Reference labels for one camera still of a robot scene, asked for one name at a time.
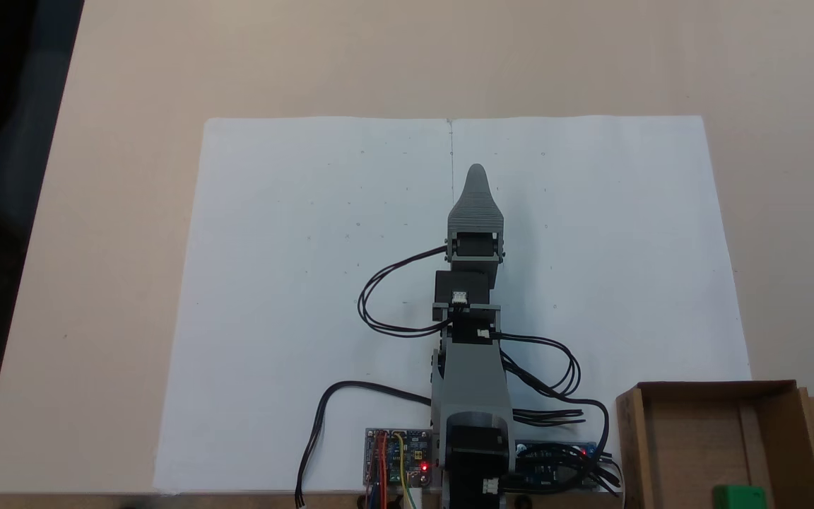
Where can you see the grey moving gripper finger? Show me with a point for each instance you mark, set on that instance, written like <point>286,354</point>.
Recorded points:
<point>476,211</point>

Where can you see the brown cardboard box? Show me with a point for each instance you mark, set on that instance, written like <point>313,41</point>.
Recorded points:
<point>689,438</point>

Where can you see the white paper sheet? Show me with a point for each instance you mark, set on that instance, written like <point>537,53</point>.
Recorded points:
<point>626,247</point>
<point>294,339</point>

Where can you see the blue circuit board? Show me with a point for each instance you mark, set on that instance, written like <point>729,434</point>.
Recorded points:
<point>545,452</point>

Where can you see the green die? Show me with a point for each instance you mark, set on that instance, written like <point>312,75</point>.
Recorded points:
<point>739,497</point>

